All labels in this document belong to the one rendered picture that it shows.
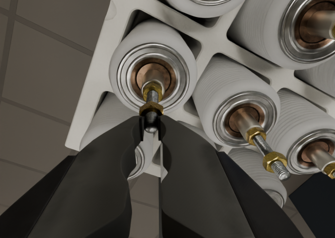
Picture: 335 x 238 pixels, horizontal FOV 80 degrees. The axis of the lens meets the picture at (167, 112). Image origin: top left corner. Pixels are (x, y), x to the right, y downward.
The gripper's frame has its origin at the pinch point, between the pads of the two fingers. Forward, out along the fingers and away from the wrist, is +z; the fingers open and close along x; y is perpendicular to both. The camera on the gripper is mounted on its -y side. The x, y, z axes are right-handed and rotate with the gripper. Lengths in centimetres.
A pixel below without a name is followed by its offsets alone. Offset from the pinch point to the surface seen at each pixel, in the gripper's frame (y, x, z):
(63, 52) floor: 3.0, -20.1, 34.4
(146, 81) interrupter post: -0.2, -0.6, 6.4
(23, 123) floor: 21, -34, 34
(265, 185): 17.5, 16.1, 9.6
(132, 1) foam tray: -6.5, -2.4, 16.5
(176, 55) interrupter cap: -1.9, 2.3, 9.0
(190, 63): -0.9, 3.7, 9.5
